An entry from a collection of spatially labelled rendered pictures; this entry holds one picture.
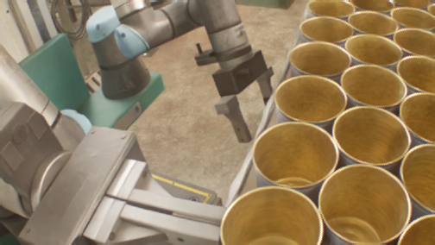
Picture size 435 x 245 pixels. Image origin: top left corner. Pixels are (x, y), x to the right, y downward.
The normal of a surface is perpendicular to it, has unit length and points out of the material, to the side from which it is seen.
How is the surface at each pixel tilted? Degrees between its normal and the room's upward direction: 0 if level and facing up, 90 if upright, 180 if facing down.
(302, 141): 92
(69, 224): 2
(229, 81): 81
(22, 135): 90
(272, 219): 92
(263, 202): 92
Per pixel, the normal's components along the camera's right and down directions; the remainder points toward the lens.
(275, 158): 0.36, 0.60
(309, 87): -0.14, 0.69
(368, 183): -0.41, 0.66
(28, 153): 0.94, 0.11
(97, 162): -0.14, -0.72
